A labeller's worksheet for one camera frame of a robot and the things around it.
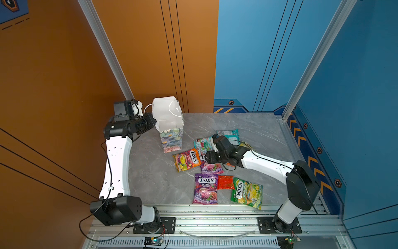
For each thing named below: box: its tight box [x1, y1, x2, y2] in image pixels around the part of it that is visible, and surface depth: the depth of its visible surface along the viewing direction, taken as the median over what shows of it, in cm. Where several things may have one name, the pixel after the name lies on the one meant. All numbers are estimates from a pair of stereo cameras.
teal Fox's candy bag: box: [193, 136, 215, 156], surface depth 101 cm
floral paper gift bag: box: [151, 95, 184, 154], surface depth 81 cm
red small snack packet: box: [217, 175, 235, 190], surface depth 87 cm
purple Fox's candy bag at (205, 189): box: [192, 173, 219, 205], surface depth 84 cm
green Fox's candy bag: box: [231, 177, 264, 211], surface depth 82 cm
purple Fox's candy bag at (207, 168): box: [200, 155, 225, 175], surface depth 91 cm
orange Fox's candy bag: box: [172, 147, 202, 173], surface depth 96 cm
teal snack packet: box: [216, 128, 240, 146], surface depth 108 cm
